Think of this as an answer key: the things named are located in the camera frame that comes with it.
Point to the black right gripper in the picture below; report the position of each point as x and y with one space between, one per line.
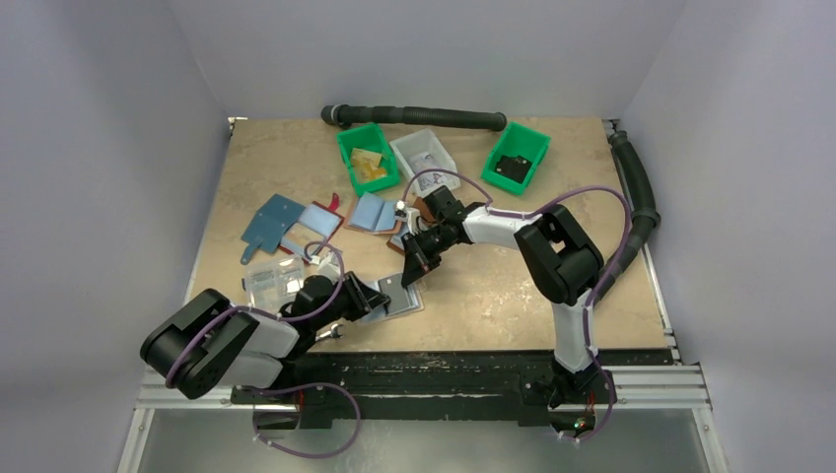
422 251

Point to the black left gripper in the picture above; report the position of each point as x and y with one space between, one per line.
362 297

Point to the cream card holder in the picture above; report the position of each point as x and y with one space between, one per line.
378 314

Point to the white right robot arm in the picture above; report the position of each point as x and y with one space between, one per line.
560 257

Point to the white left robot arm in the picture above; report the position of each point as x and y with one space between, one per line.
210 341

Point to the brown open card holder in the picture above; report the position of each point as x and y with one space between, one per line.
427 221

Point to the pink open card holder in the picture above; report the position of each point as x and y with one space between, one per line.
373 215

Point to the red open card holder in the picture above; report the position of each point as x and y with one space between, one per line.
318 222

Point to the blue card holder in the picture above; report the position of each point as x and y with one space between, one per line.
269 224

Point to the gold card upper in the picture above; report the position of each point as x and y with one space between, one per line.
359 156

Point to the black card in bin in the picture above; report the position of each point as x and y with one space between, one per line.
514 168

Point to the silver wrench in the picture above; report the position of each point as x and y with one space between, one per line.
333 332

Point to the clear plastic box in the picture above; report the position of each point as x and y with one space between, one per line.
271 284

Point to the large green plastic bin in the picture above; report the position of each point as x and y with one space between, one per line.
369 137

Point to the white translucent plastic bin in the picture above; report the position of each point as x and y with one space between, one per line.
422 150

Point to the small green plastic bin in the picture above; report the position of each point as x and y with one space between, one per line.
516 140

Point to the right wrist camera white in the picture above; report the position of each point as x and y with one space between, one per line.
408 216

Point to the aluminium frame rail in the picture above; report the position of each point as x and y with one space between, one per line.
521 386

